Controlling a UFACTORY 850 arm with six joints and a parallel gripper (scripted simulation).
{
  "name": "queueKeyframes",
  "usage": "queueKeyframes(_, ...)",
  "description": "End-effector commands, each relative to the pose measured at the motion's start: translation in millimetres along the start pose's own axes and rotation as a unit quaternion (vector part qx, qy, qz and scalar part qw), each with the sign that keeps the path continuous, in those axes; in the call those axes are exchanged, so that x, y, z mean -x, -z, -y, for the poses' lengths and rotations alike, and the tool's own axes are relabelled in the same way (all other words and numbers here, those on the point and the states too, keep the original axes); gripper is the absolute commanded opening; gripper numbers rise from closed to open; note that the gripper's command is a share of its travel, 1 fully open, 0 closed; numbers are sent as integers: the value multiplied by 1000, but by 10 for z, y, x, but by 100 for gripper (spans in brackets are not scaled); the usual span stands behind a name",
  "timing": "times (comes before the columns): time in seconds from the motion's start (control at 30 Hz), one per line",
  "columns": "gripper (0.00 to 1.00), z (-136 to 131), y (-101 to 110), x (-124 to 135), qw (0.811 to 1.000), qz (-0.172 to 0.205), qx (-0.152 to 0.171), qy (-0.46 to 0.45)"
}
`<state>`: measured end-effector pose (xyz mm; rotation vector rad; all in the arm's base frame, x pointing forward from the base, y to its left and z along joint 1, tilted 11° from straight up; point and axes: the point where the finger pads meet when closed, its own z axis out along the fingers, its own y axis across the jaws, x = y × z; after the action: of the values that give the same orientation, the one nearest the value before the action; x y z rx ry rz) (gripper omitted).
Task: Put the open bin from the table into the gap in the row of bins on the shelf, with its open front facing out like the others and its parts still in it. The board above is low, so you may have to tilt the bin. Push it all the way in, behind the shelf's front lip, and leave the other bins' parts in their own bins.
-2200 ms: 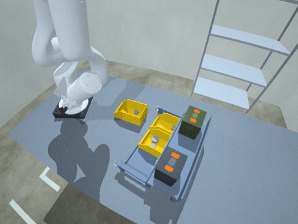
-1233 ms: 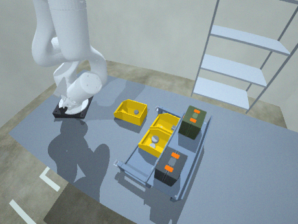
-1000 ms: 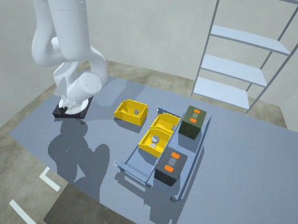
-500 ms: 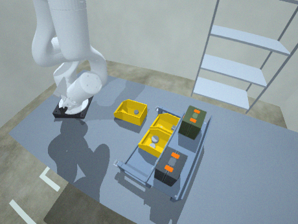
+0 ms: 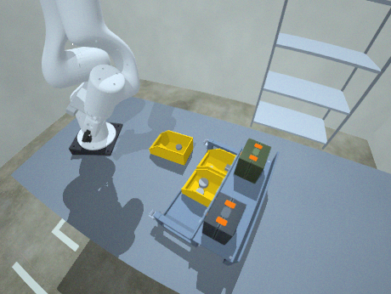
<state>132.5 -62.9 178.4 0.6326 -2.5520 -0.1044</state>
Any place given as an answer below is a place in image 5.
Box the olive green case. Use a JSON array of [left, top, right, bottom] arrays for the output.
[[234, 139, 271, 184]]

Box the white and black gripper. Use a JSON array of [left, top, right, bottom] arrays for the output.
[[82, 115, 105, 143]]

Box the yellow open-front bin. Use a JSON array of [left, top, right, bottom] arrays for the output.
[[198, 149, 235, 177], [150, 131, 193, 165], [183, 169, 224, 207]]

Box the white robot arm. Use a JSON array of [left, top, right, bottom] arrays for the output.
[[40, 0, 140, 150]]

